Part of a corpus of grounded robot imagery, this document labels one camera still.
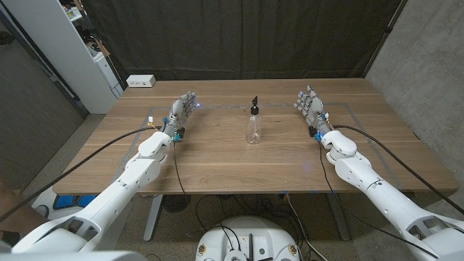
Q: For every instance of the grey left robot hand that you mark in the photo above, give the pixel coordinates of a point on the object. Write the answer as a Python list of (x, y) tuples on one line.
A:
[(178, 112)]

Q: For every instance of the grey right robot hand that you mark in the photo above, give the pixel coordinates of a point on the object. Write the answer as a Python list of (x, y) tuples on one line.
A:
[(314, 108)]

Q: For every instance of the clear dispenser bottle black pump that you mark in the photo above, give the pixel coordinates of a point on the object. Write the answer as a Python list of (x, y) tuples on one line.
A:
[(253, 130)]

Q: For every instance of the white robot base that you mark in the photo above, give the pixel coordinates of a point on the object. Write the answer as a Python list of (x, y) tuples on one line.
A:
[(250, 226)]

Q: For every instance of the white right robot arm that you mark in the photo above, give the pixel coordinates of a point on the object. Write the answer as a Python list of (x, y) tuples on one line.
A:
[(362, 174)]

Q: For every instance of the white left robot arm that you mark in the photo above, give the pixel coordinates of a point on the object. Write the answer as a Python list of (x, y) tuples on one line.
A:
[(137, 174)]

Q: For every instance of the white power strip box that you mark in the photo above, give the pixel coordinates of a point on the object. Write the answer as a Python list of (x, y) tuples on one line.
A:
[(140, 80)]

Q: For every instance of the black round floor fan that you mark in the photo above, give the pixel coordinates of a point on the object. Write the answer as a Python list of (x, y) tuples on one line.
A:
[(176, 203)]

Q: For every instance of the dark curtain backdrop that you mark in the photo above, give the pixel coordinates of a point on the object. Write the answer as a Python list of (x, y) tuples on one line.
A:
[(235, 36)]

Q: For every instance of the black stand pole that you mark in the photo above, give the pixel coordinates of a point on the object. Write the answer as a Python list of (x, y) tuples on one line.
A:
[(388, 29)]

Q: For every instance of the grey table leg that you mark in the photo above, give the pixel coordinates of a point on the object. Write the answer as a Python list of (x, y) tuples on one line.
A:
[(339, 217), (152, 221)]

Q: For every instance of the white shelf cabinet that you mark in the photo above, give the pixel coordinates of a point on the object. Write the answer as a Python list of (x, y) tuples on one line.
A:
[(65, 54)]

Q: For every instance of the white blue wheeled floor device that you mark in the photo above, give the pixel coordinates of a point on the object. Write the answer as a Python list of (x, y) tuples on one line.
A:
[(72, 201)]

